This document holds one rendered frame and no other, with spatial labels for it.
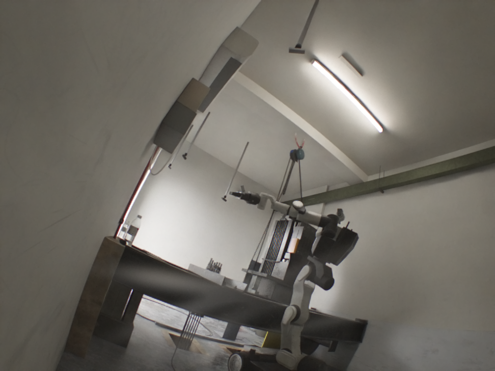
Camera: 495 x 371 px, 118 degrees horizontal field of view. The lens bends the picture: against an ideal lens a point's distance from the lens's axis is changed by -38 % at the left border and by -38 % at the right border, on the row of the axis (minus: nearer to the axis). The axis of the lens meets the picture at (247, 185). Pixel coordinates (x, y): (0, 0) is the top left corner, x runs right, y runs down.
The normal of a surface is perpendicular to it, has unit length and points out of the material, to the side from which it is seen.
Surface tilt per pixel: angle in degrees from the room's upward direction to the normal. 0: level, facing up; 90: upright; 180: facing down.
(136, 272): 90
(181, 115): 90
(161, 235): 90
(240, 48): 90
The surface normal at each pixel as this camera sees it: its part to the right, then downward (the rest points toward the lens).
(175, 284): 0.49, -0.19
